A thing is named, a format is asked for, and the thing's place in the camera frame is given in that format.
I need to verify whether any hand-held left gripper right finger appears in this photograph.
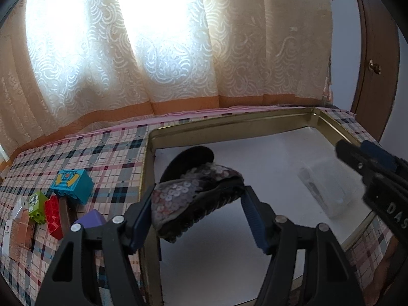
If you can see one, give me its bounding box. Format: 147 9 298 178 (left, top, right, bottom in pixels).
240 185 362 306

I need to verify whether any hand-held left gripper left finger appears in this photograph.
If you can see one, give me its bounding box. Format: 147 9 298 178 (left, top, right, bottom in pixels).
35 183 160 306

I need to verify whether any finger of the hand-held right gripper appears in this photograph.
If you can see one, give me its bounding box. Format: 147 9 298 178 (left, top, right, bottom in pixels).
335 139 372 182
360 140 400 175

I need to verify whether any black sequined shoe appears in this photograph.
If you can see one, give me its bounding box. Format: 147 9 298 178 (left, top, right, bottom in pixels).
151 146 247 243

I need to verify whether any red toy brick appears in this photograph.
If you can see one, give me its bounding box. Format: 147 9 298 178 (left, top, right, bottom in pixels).
44 195 66 240

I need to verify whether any gold metal tin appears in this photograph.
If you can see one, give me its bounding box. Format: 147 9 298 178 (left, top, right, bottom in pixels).
138 108 383 306

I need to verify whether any white toy piece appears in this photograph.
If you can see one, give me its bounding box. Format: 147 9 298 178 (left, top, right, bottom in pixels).
11 197 31 222

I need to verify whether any person's right hand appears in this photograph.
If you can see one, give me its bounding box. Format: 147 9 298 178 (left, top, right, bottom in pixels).
374 241 408 298

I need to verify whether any clear plastic box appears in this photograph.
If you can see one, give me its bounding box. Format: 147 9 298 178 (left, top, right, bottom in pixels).
297 162 353 219

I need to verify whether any purple toy brick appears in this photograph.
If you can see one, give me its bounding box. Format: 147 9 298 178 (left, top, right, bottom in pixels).
75 210 106 230

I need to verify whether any brown wooden door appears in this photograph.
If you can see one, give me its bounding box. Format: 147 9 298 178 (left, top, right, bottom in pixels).
349 0 400 141

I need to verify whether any brown toy brick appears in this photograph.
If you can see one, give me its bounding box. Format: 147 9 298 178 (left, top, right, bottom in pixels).
62 198 79 233

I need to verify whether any blue printed toy brick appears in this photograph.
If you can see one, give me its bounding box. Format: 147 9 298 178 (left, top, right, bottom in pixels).
50 169 94 205

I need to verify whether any plaid blanket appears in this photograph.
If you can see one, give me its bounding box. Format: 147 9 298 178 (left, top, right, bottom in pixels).
0 105 408 306

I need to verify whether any green football toy brick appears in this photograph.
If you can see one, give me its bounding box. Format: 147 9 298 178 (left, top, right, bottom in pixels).
27 191 49 227

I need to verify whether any tan textured box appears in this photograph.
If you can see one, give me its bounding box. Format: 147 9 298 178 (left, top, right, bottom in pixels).
9 218 36 260

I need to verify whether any pink bed sheet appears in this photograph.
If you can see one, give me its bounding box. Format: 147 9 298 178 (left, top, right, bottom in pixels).
60 105 303 134

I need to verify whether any cream patterned curtain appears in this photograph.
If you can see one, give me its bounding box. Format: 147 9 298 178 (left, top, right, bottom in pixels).
0 0 335 157

